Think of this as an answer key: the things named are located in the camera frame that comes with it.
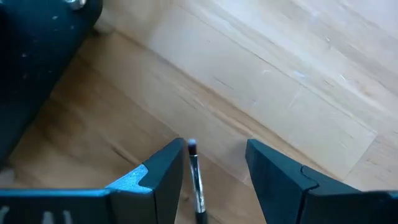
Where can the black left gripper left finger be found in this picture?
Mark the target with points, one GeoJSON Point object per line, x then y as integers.
{"type": "Point", "coordinates": [161, 186]}

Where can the small black makeup brush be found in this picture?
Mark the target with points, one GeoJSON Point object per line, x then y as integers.
{"type": "Point", "coordinates": [197, 186]}

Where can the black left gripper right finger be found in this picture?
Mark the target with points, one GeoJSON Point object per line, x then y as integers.
{"type": "Point", "coordinates": [280, 186]}

